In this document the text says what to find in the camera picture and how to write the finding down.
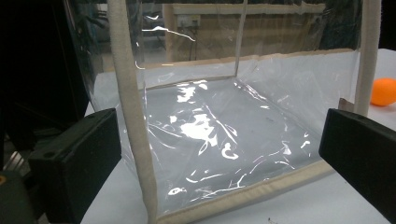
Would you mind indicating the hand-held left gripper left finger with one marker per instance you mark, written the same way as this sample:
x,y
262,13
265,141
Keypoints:
x,y
74,155

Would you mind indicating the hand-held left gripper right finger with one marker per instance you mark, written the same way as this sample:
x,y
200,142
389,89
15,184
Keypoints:
x,y
361,146

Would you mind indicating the clear plastic bag beige trim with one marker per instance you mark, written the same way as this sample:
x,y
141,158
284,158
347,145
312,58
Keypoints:
x,y
218,124

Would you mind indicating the orange ball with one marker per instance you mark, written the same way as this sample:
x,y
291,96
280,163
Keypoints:
x,y
384,91

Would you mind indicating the wooden cabinet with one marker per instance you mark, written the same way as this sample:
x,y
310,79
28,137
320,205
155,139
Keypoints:
x,y
249,28

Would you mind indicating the white wall socket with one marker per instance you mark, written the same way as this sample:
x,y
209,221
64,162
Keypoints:
x,y
188,20

